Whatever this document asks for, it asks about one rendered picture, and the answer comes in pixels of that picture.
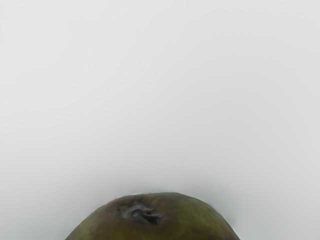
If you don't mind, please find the green-brown round fruit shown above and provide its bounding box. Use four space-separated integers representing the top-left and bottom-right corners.
64 191 241 240

